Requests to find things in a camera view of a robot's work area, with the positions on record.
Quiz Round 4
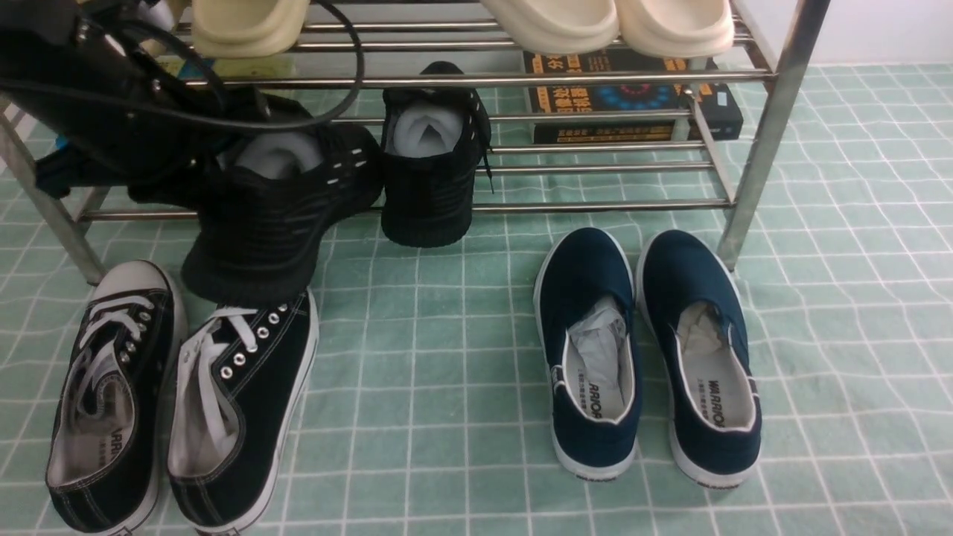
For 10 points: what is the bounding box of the navy slip-on shoe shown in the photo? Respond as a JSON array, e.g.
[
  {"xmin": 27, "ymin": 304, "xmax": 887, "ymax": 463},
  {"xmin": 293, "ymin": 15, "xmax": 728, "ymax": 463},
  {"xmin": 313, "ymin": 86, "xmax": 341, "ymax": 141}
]
[
  {"xmin": 634, "ymin": 229, "xmax": 762, "ymax": 491},
  {"xmin": 533, "ymin": 227, "xmax": 644, "ymax": 482}
]

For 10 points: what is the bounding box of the navy slip-on shoe right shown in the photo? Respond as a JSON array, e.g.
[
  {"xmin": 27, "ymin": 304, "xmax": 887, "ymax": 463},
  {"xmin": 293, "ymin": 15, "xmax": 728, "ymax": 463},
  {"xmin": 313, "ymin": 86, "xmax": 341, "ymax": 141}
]
[{"xmin": 634, "ymin": 229, "xmax": 762, "ymax": 491}]

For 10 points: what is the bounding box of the black knit sneaker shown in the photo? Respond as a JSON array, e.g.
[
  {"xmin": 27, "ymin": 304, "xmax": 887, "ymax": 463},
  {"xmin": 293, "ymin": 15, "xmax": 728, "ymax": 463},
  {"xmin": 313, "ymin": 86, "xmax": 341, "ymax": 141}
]
[
  {"xmin": 181, "ymin": 124, "xmax": 383, "ymax": 308},
  {"xmin": 380, "ymin": 86, "xmax": 491, "ymax": 249}
]

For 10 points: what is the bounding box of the black canvas sneaker left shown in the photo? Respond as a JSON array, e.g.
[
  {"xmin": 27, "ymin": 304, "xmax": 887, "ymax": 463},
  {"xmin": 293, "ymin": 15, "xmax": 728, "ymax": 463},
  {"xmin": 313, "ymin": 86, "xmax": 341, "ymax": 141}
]
[{"xmin": 45, "ymin": 259, "xmax": 187, "ymax": 535}]

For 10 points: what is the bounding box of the cream slipper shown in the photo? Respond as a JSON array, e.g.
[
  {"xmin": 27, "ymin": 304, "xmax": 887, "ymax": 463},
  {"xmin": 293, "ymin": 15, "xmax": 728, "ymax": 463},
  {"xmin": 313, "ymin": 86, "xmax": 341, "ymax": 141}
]
[
  {"xmin": 480, "ymin": 1, "xmax": 619, "ymax": 57},
  {"xmin": 615, "ymin": 1, "xmax": 735, "ymax": 59}
]

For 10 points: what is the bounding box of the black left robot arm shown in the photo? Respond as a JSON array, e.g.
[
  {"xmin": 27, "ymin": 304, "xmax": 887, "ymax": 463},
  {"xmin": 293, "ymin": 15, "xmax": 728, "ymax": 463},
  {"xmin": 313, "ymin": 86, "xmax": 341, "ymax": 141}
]
[{"xmin": 1, "ymin": 1, "xmax": 312, "ymax": 209}]

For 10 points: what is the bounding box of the black orange book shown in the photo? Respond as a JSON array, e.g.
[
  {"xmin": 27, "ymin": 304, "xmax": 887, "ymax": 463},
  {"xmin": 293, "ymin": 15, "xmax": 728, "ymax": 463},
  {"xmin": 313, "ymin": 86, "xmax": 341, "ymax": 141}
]
[{"xmin": 523, "ymin": 48, "xmax": 743, "ymax": 144}]

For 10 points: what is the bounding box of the navy slip-on shoe left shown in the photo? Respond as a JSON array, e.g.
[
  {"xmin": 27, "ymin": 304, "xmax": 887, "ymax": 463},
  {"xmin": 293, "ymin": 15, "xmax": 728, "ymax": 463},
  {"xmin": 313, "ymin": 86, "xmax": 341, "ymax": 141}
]
[{"xmin": 533, "ymin": 227, "xmax": 644, "ymax": 482}]

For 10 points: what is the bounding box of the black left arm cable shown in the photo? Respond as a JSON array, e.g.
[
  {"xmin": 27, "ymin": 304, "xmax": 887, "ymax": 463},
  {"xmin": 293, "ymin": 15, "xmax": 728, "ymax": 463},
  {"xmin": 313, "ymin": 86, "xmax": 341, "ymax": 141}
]
[{"xmin": 0, "ymin": 0, "xmax": 365, "ymax": 133}]

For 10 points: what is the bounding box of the silver metal shoe rack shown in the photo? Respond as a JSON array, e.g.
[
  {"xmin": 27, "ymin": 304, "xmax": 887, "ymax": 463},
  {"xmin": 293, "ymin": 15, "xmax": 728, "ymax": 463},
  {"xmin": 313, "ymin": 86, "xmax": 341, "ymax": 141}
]
[{"xmin": 2, "ymin": 1, "xmax": 829, "ymax": 285}]

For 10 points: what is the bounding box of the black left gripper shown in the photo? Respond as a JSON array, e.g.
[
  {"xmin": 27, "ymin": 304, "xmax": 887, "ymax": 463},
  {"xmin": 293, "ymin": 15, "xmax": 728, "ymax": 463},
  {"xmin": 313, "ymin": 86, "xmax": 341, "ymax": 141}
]
[{"xmin": 34, "ymin": 89, "xmax": 313, "ymax": 200}]

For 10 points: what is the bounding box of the black canvas sneaker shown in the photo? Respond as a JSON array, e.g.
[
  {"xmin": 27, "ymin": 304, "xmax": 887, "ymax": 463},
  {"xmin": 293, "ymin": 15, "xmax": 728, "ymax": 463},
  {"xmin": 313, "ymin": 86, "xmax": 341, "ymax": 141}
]
[
  {"xmin": 166, "ymin": 290, "xmax": 319, "ymax": 535},
  {"xmin": 45, "ymin": 259, "xmax": 187, "ymax": 535}
]

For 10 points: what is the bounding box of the black canvas sneaker right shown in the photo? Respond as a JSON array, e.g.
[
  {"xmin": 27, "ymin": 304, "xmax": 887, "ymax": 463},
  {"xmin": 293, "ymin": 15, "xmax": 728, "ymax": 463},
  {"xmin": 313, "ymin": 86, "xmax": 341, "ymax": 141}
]
[{"xmin": 166, "ymin": 290, "xmax": 319, "ymax": 535}]

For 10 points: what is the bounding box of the cream slipper far right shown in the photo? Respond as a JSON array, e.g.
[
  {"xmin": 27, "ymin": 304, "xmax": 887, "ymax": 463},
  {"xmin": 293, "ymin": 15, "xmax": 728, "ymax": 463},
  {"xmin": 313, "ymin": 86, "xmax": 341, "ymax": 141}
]
[{"xmin": 615, "ymin": 1, "xmax": 735, "ymax": 59}]

